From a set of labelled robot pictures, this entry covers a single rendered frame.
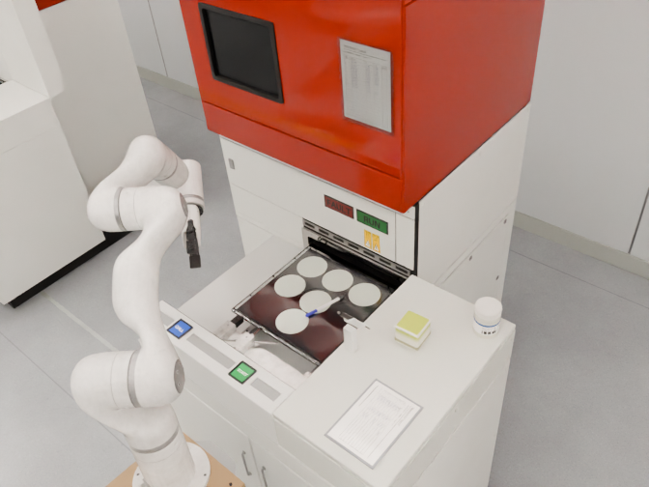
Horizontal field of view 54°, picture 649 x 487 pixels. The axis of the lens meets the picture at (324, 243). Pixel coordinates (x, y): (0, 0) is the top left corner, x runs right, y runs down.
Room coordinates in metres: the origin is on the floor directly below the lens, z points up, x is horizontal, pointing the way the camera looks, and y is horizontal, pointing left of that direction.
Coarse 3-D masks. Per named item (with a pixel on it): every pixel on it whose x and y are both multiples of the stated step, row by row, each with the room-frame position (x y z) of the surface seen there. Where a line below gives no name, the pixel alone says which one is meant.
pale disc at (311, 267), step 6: (306, 258) 1.59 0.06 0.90; (312, 258) 1.59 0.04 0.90; (318, 258) 1.58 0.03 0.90; (300, 264) 1.56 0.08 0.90; (306, 264) 1.56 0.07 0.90; (312, 264) 1.56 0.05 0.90; (318, 264) 1.55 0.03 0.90; (324, 264) 1.55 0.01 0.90; (300, 270) 1.54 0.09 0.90; (306, 270) 1.53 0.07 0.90; (312, 270) 1.53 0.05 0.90; (318, 270) 1.53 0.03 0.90; (324, 270) 1.52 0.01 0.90; (306, 276) 1.50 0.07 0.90; (312, 276) 1.50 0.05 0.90
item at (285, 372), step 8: (232, 336) 1.29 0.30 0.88; (256, 344) 1.26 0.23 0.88; (248, 352) 1.23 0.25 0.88; (256, 352) 1.23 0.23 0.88; (264, 352) 1.22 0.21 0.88; (256, 360) 1.19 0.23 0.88; (264, 360) 1.19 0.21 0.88; (272, 360) 1.19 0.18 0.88; (280, 360) 1.18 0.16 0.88; (272, 368) 1.16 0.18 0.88; (280, 368) 1.16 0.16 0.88; (288, 368) 1.15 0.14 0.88; (280, 376) 1.13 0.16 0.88; (288, 376) 1.13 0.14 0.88; (296, 376) 1.12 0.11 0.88; (288, 384) 1.10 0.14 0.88
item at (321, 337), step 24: (336, 264) 1.55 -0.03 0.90; (264, 288) 1.47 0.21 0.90; (312, 288) 1.44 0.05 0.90; (384, 288) 1.41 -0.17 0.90; (264, 312) 1.36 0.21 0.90; (336, 312) 1.33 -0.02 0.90; (360, 312) 1.32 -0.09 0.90; (288, 336) 1.26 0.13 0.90; (312, 336) 1.25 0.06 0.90; (336, 336) 1.24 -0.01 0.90
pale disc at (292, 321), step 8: (288, 312) 1.35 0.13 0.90; (296, 312) 1.35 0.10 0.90; (304, 312) 1.34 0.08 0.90; (280, 320) 1.32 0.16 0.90; (288, 320) 1.32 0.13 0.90; (296, 320) 1.32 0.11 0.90; (304, 320) 1.31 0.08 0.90; (280, 328) 1.29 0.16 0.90; (288, 328) 1.29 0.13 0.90; (296, 328) 1.29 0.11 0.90; (304, 328) 1.28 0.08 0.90
